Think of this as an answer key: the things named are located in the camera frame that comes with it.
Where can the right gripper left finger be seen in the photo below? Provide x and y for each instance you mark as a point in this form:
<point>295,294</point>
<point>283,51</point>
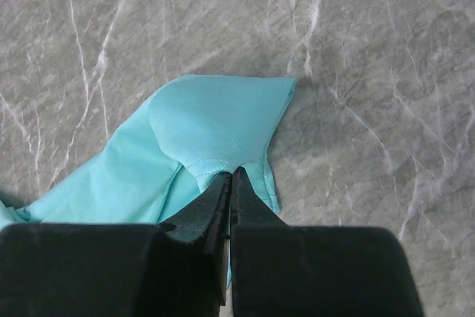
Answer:
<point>174,268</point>

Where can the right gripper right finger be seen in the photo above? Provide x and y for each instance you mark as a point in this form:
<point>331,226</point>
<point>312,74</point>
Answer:
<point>283,270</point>

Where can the teal t shirt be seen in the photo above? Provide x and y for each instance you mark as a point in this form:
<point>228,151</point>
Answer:
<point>169,151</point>

